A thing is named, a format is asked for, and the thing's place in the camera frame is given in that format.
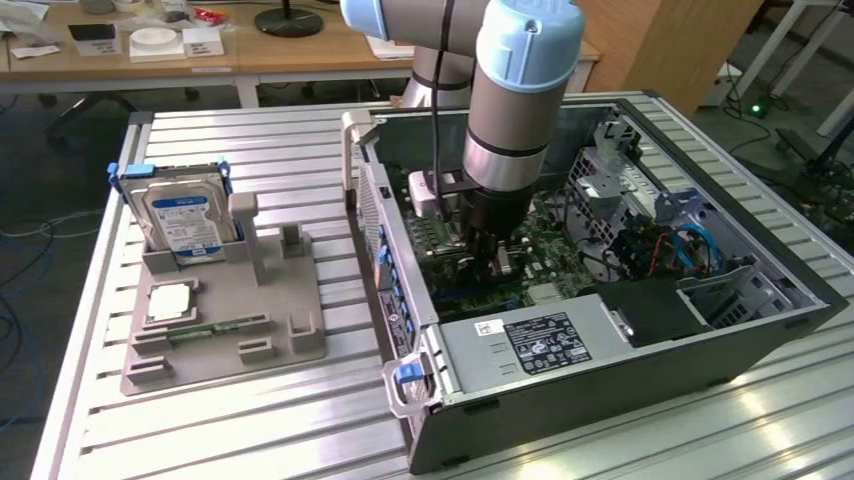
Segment metal disk bay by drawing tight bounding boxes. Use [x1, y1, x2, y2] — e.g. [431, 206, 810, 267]
[677, 264, 795, 327]

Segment round black stand base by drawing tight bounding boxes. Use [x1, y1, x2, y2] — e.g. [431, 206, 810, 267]
[252, 0, 326, 38]

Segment white box with round dish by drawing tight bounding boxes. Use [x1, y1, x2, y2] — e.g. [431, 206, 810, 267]
[128, 27, 187, 64]

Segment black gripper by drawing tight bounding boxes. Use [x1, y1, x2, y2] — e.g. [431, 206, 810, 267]
[464, 185, 536, 281]

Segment grey parts rack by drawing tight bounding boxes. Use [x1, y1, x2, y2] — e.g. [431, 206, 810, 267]
[117, 192, 330, 397]

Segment grey power supply unit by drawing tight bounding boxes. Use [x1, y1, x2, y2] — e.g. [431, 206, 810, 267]
[436, 294, 635, 396]

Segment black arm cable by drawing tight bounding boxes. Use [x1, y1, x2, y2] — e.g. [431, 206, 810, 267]
[428, 0, 460, 189]

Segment green motherboard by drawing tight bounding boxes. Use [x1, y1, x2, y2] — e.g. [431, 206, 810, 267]
[390, 164, 602, 324]

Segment hard disk with blue caddy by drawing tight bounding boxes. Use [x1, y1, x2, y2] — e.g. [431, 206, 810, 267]
[105, 156, 243, 266]

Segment wooden cabinet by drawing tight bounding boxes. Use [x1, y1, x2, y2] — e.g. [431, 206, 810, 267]
[566, 0, 766, 116]

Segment black open PC case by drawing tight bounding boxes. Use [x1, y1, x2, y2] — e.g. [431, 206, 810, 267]
[340, 97, 853, 476]

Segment blue wire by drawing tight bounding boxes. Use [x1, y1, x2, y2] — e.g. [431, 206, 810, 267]
[670, 224, 726, 277]

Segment red wire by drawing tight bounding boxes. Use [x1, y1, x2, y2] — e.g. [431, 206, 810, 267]
[651, 232, 677, 267]

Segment blue floor cables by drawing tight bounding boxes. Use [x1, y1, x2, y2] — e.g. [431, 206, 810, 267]
[0, 209, 59, 436]

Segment white box with black top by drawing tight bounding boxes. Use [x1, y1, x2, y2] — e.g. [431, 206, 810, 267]
[68, 23, 124, 57]

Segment black air shroud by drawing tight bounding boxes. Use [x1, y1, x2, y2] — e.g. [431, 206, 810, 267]
[595, 277, 713, 349]

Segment red packet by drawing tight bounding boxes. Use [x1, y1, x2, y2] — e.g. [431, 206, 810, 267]
[192, 5, 232, 26]

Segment small white printed box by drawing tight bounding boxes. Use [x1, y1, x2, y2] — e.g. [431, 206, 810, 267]
[180, 27, 223, 59]

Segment long wooden desk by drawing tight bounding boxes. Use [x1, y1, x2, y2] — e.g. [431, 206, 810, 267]
[0, 0, 602, 109]

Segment green RAM stick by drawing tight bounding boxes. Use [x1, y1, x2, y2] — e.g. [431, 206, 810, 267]
[166, 319, 252, 344]

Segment silver CPU chip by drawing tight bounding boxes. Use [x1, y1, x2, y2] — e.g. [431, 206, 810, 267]
[146, 285, 195, 321]

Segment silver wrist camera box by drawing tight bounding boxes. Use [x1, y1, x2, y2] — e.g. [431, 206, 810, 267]
[407, 171, 463, 219]

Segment metal drive cage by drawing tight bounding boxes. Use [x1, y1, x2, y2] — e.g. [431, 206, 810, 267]
[566, 147, 669, 241]

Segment white table frame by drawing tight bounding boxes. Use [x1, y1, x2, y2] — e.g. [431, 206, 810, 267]
[730, 0, 854, 137]

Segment stack of white papers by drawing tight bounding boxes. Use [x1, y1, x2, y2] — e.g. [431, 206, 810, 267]
[363, 33, 419, 61]

